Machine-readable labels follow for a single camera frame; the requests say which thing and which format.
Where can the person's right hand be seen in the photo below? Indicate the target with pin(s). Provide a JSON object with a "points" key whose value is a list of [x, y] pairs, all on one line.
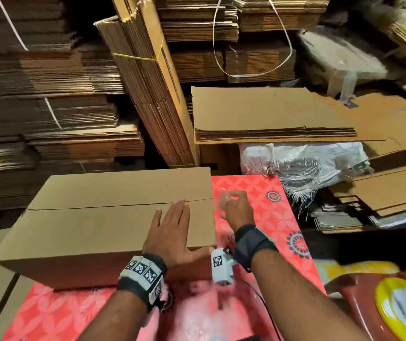
{"points": [[240, 209]]}

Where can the person's left hand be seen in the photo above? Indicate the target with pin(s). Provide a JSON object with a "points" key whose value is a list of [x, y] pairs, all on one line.
{"points": [[171, 241]]}

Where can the clear packing tape strip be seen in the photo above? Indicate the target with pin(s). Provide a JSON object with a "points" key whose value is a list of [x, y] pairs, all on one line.
{"points": [[226, 200]]}

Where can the dark brown cardboard box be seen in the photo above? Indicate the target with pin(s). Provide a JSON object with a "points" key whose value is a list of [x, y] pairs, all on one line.
{"points": [[221, 158]]}

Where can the low pile of cardboard sheets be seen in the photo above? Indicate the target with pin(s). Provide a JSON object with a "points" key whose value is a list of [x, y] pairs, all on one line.
{"points": [[391, 188]]}

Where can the yellow-tied cardboard bundle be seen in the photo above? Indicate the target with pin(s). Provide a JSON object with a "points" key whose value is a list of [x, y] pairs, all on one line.
{"points": [[150, 81]]}

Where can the wall of cardboard stacks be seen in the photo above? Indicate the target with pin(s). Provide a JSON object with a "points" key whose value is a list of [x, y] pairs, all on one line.
{"points": [[40, 88]]}

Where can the person's right forearm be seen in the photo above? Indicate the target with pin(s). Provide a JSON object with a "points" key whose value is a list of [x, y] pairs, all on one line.
{"points": [[302, 302]]}

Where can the person's left forearm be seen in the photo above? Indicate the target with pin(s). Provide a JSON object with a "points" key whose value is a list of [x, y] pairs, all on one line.
{"points": [[114, 319]]}

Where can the white woven sack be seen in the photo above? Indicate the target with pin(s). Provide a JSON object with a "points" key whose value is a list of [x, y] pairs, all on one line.
{"points": [[302, 167]]}

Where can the red patterned table cloth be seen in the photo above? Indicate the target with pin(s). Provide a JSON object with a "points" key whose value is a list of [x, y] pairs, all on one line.
{"points": [[210, 312]]}

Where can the white plastic sack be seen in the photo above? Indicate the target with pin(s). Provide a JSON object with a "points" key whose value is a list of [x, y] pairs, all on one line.
{"points": [[341, 60]]}

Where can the yellow round disc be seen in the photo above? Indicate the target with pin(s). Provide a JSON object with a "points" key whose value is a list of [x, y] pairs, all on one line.
{"points": [[394, 309]]}

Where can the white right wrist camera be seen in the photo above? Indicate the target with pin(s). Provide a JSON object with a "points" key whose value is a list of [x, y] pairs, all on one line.
{"points": [[223, 266]]}

